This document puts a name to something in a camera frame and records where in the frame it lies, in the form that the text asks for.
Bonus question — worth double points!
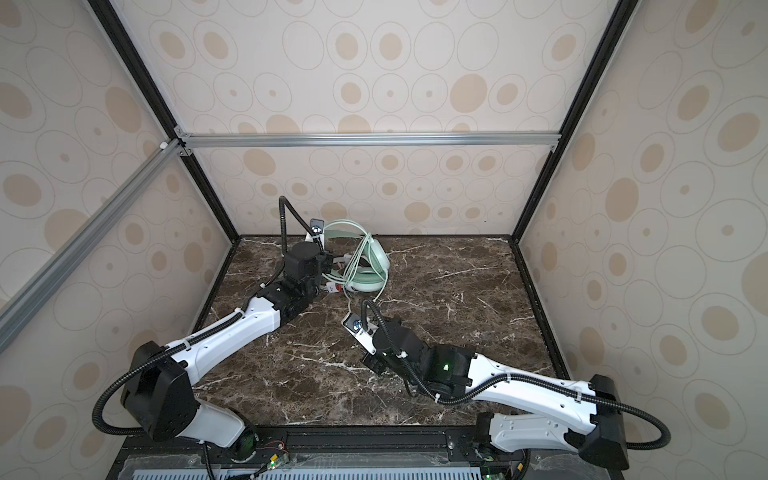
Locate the black corner frame post left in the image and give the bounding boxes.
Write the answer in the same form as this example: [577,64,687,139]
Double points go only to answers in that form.
[87,0,240,243]

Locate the silver aluminium rail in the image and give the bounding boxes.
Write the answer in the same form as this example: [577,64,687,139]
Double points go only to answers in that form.
[1,139,181,350]
[175,130,561,148]

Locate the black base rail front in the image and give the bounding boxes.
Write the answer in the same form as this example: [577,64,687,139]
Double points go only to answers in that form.
[107,426,616,479]

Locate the black corner frame post right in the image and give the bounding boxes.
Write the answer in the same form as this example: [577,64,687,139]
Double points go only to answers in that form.
[510,0,639,246]

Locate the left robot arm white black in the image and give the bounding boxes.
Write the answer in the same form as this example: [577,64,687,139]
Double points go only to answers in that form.
[91,197,332,462]

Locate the silver aluminium rail back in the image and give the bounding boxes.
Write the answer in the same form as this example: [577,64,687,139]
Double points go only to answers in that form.
[175,130,561,148]

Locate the mint green headphones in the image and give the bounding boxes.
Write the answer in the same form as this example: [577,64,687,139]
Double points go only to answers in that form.
[324,219,390,293]

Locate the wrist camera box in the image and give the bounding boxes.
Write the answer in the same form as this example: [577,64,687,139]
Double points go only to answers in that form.
[306,218,325,250]
[342,313,377,355]

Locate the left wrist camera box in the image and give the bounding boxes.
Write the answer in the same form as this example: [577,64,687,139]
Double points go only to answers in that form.
[306,218,325,250]

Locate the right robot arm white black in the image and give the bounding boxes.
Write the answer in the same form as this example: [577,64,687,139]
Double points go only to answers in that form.
[342,300,671,471]

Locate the silver aluminium rail left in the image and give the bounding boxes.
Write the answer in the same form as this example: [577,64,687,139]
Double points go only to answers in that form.
[1,139,181,350]

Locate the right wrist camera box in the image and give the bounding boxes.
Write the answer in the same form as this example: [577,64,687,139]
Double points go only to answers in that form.
[342,313,377,355]

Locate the black corner frame post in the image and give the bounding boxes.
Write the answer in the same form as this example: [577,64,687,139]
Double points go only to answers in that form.
[87,0,240,243]
[510,0,639,246]

